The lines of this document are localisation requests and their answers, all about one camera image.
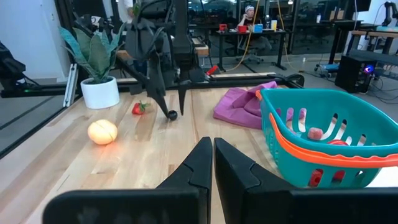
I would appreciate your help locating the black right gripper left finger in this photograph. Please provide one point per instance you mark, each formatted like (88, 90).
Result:
(199, 168)

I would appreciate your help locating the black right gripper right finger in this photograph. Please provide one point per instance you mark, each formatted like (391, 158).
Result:
(242, 180)

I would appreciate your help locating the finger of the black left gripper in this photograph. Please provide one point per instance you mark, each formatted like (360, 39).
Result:
(157, 84)
(183, 93)

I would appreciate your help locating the dark toy blueberry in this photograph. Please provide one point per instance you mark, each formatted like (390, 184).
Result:
(172, 115)

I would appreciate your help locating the orange toy peach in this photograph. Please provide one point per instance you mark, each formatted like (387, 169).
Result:
(102, 132)

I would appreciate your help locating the pink toy cube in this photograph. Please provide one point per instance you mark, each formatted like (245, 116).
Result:
(315, 133)

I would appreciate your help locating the red toy bell pepper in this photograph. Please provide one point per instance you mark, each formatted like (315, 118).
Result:
(337, 142)

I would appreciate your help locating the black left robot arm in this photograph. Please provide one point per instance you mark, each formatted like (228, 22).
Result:
(182, 31)

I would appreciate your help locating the background black robot arm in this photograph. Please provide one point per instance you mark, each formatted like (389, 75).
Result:
(390, 12)

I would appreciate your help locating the red toy strawberry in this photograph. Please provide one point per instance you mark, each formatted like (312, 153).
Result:
(136, 109)

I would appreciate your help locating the purple cloth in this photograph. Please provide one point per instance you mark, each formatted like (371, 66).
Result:
(239, 105)

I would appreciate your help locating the green plant in white pot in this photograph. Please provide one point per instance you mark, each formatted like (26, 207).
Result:
(99, 77)

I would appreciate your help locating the teal basket with orange rim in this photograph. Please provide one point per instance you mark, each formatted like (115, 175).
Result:
(311, 158)

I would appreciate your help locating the red cup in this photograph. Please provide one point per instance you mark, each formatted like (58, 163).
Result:
(242, 29)
(223, 27)

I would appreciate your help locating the office chair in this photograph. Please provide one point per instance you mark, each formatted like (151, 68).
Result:
(252, 54)

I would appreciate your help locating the black background table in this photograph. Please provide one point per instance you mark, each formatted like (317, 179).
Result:
(252, 33)

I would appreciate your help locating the blue box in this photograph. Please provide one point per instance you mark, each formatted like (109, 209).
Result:
(257, 28)

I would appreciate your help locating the person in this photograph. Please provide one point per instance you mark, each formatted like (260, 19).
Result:
(248, 18)

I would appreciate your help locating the yellow cup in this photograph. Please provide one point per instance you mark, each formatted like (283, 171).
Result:
(273, 24)

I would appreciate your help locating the black computer tower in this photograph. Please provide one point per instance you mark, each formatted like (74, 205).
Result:
(353, 74)

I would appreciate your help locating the wooden background desk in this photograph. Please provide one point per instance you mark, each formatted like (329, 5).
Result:
(373, 32)

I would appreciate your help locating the black aluminium table frame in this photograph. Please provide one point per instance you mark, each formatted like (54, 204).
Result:
(248, 79)

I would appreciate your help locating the silver aluminium rail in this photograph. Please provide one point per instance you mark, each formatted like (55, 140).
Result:
(71, 85)

